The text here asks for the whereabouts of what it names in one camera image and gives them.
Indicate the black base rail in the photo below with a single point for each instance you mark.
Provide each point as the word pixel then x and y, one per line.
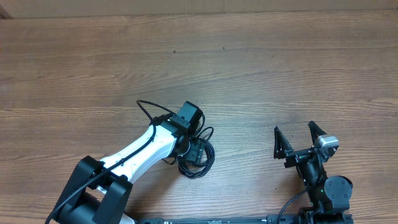
pixel 270 219

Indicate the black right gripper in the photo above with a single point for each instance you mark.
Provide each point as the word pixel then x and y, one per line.
pixel 282 147

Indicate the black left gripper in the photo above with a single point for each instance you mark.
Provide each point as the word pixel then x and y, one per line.
pixel 196 151

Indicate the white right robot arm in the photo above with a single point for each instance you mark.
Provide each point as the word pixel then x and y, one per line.
pixel 329 196

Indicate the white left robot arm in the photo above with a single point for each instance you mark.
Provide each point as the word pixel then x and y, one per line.
pixel 98 190

